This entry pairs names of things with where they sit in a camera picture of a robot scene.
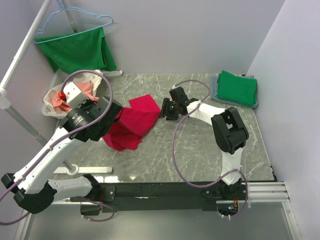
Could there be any white laundry basket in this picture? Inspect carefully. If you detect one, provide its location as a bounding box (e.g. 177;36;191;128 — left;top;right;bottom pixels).
41;69;71;120

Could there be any white clothes rack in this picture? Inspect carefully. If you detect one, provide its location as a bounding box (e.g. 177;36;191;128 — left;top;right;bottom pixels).
0;0;123;176

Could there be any light blue wire hanger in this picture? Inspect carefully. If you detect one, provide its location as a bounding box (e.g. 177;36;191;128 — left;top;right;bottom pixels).
32;0;114;44

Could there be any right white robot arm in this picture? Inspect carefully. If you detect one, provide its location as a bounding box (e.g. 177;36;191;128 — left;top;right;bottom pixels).
160;86;249;200

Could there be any white cloth in basket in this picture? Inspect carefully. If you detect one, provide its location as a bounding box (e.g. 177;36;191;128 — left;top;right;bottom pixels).
43;69;104;113

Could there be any peach t-shirt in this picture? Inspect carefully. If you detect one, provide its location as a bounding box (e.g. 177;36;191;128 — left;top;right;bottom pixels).
52;81;99;113

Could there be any red t-shirt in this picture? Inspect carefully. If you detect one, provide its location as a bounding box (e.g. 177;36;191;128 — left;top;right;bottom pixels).
102;94;161;152

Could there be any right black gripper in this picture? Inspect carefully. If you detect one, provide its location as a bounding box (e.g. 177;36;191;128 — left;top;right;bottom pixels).
158;98;179;122

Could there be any aluminium rail frame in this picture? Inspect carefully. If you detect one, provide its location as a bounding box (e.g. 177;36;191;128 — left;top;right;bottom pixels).
13;181;303;240

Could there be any folded grey-blue t-shirt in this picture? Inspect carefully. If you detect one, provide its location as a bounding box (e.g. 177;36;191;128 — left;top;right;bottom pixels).
209;74;258;109

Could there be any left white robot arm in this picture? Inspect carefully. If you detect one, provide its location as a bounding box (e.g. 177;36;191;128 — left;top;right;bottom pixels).
1;96;123;214

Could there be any folded green t-shirt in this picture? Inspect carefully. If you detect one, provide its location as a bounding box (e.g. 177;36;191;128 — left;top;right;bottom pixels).
217;70;258;108

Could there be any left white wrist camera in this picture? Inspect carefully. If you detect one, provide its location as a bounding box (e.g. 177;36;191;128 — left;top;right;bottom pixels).
58;82;89;109

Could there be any black base beam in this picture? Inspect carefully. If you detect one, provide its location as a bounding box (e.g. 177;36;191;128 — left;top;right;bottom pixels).
85;180;248;213

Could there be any hanging green t-shirt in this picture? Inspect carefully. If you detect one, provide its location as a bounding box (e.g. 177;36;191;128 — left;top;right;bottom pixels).
34;27;117;74

